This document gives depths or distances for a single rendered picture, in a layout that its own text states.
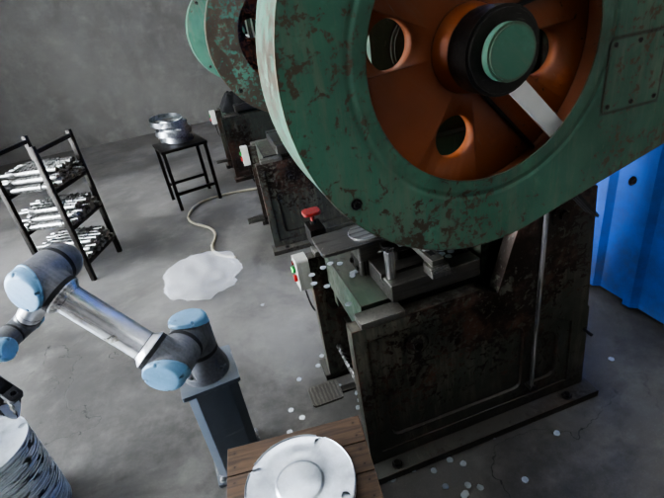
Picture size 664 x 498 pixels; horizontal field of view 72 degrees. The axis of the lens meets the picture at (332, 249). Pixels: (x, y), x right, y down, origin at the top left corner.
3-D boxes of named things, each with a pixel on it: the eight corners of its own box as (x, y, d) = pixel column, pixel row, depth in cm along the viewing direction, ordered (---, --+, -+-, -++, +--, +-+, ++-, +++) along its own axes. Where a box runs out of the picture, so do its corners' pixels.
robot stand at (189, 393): (219, 489, 162) (182, 399, 140) (211, 449, 177) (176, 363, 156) (270, 466, 167) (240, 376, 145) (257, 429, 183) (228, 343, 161)
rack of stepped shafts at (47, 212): (101, 280, 314) (39, 146, 269) (40, 287, 319) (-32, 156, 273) (127, 249, 352) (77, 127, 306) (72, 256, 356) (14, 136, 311)
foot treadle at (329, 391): (316, 416, 170) (313, 406, 167) (308, 397, 179) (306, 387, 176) (456, 366, 182) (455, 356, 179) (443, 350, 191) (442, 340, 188)
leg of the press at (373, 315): (374, 487, 154) (337, 261, 111) (362, 459, 164) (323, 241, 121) (597, 396, 173) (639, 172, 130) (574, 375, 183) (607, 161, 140)
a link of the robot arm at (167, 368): (209, 344, 136) (43, 238, 125) (189, 381, 123) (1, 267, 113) (192, 366, 142) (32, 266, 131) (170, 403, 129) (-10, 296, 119)
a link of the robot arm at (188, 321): (222, 334, 150) (210, 301, 143) (207, 364, 138) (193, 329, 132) (189, 335, 152) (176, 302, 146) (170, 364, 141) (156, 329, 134)
